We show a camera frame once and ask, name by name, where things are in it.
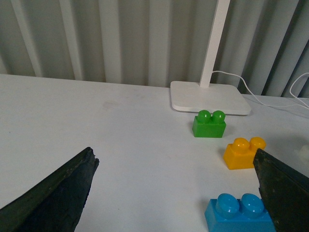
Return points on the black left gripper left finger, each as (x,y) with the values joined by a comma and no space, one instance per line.
(57,202)

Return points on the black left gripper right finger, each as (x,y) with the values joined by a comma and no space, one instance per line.
(284,191)

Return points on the yellow two-stud block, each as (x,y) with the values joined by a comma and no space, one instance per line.
(240,153)

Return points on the blue three-stud block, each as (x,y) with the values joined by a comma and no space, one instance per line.
(229,214)

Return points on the green two-stud block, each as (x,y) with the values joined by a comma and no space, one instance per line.
(207,125)

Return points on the white desk lamp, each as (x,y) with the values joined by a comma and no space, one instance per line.
(194,97)

